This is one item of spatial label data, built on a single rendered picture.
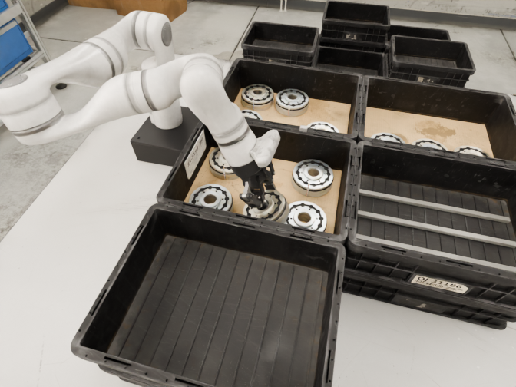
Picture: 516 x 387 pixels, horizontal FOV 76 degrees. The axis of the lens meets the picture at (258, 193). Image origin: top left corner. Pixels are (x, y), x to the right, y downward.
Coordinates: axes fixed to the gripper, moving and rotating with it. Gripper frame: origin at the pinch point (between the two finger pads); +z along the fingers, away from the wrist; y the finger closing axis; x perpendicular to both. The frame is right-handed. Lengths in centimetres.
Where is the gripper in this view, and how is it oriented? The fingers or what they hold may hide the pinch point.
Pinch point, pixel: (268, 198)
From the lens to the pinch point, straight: 76.2
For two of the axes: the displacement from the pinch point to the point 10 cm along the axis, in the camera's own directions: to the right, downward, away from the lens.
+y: -3.2, 7.6, -5.7
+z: 3.8, 6.6, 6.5
